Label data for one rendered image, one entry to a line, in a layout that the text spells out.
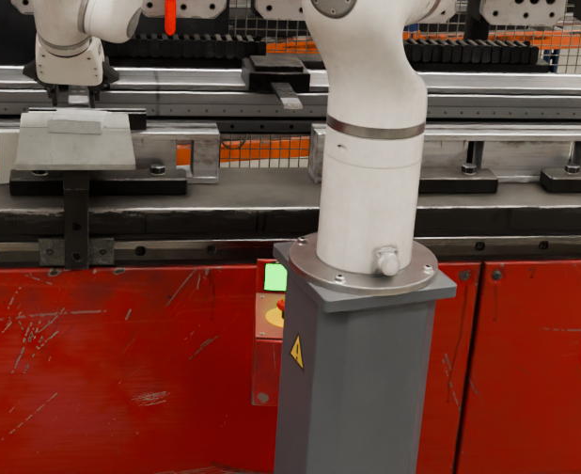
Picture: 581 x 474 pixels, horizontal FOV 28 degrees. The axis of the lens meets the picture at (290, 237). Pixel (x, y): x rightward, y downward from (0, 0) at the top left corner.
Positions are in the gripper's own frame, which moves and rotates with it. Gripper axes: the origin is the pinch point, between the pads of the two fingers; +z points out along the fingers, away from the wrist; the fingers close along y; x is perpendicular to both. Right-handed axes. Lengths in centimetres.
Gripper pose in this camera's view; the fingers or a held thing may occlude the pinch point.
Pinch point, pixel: (73, 93)
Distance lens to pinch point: 194.0
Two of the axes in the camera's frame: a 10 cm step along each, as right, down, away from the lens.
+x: -0.1, 8.9, -4.6
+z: -0.9, 4.6, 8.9
